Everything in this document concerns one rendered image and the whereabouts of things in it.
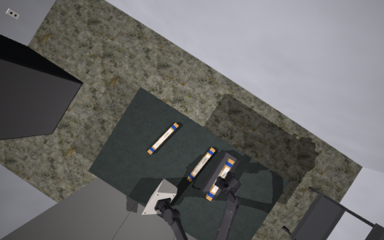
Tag orange pack with white label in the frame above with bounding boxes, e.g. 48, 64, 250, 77
187, 147, 215, 181

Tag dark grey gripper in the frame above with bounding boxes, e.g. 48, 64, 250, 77
215, 176, 223, 188

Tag white welding electrode pack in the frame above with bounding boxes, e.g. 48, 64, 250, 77
147, 123, 179, 154

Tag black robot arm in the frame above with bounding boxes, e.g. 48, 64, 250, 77
154, 171, 241, 240

